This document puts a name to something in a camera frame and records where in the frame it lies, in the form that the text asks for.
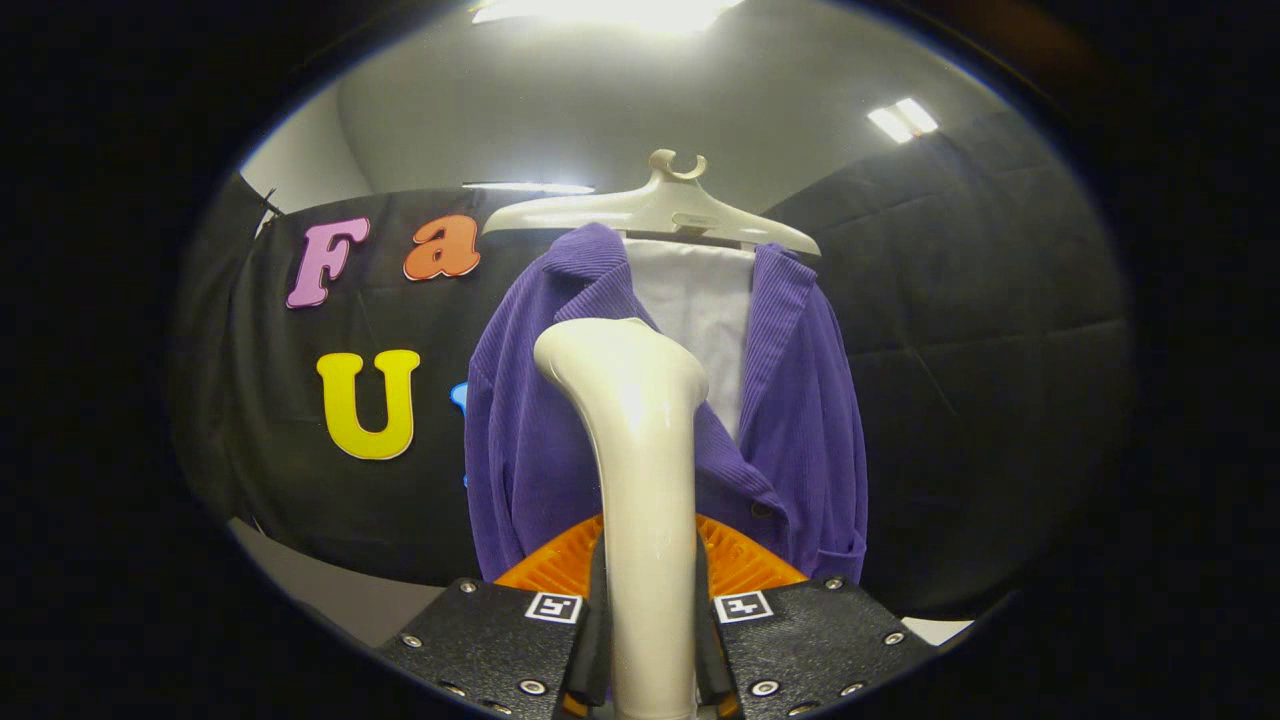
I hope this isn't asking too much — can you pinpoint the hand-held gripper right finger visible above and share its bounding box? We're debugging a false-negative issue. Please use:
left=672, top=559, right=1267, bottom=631
left=695, top=513, right=936, bottom=720

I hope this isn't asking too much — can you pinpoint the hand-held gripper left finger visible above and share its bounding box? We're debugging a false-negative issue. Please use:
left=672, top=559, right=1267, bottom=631
left=378, top=513, right=611, bottom=720

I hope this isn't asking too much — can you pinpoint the purple corduroy jacket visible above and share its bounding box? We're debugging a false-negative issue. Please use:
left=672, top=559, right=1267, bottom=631
left=464, top=222, right=869, bottom=584

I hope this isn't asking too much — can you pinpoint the white garment steamer head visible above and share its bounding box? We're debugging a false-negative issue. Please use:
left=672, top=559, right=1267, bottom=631
left=533, top=317, right=709, bottom=720

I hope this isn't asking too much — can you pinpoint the white plastic clothes hanger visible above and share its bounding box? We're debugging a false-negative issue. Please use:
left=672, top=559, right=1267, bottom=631
left=481, top=149, right=822, bottom=257

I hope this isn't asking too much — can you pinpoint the grey cabinet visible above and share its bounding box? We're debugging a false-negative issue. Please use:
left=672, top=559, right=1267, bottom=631
left=228, top=517, right=446, bottom=649

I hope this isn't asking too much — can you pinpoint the long ceiling light strip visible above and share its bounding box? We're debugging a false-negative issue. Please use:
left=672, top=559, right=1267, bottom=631
left=462, top=181, right=596, bottom=195

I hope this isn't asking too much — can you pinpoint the double ceiling light panel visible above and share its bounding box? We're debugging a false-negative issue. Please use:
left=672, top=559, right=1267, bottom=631
left=867, top=97, right=939, bottom=143

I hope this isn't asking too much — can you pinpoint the large ceiling light panel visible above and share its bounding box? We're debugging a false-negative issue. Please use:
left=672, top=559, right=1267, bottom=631
left=472, top=0, right=746, bottom=31

